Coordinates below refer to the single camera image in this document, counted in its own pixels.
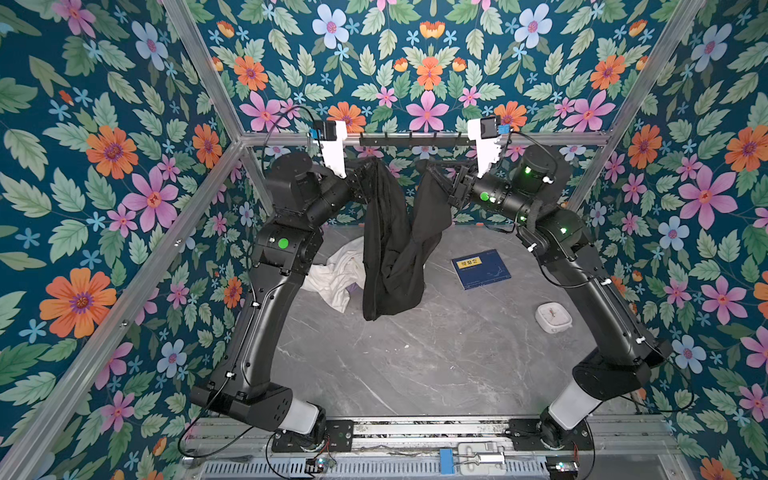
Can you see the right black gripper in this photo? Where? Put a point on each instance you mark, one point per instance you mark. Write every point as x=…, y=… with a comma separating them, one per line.
x=464, y=187

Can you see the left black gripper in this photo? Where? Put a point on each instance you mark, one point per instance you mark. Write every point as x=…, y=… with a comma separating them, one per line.
x=360, y=179

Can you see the black cloth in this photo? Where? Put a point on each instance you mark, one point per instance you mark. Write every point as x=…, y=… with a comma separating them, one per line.
x=398, y=240

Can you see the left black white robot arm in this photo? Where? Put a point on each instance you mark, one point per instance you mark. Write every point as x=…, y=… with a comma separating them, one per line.
x=305, y=195

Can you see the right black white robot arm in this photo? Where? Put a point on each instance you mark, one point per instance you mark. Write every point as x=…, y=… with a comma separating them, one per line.
x=626, y=351

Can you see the white cloth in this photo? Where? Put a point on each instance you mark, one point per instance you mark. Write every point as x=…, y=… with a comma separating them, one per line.
x=343, y=269

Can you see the purple cloth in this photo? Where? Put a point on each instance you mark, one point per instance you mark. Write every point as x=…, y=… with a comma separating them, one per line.
x=354, y=288

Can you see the white round container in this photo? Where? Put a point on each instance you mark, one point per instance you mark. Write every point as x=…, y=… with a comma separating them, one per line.
x=553, y=318

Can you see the blue connector block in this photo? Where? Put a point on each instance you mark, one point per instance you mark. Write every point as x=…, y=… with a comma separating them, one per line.
x=446, y=461

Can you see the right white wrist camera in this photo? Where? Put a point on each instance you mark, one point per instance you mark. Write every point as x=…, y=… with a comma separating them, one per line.
x=486, y=134

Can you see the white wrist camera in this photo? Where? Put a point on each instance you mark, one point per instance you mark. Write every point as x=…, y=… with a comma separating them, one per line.
x=486, y=134
x=331, y=136

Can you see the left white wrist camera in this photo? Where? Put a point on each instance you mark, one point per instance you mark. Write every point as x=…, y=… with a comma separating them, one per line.
x=331, y=136

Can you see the black hook rail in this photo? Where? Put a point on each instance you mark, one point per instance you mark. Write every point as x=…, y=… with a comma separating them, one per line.
x=411, y=139

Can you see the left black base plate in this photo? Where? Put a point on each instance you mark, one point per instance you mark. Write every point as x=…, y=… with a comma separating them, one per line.
x=333, y=435

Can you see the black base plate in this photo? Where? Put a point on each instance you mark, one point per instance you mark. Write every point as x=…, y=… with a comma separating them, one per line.
x=525, y=433
x=333, y=435

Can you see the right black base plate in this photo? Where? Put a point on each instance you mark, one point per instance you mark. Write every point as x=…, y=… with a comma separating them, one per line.
x=525, y=433

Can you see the silver latch bracket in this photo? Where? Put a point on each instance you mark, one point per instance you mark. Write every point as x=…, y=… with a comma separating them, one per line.
x=481, y=455

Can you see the white perforated cable duct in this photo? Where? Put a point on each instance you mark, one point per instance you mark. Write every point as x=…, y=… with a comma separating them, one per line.
x=373, y=468

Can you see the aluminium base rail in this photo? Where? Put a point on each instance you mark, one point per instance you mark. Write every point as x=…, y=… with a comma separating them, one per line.
x=409, y=436

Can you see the aluminium frame bars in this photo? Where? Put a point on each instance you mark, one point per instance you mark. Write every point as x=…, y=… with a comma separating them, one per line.
x=129, y=205

